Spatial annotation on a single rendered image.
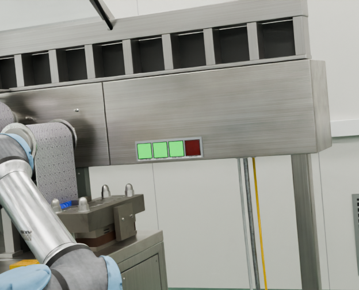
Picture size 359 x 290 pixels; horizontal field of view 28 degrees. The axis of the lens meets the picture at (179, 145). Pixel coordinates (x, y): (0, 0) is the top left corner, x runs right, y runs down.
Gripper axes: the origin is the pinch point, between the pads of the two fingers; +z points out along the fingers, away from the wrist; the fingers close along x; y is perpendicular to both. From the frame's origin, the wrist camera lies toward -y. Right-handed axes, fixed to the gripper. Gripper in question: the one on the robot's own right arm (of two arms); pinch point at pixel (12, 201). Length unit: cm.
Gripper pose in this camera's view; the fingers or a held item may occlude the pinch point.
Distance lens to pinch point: 225.2
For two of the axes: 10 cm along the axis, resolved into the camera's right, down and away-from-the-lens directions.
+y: -0.9, -9.9, -0.5
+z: 3.8, -0.8, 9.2
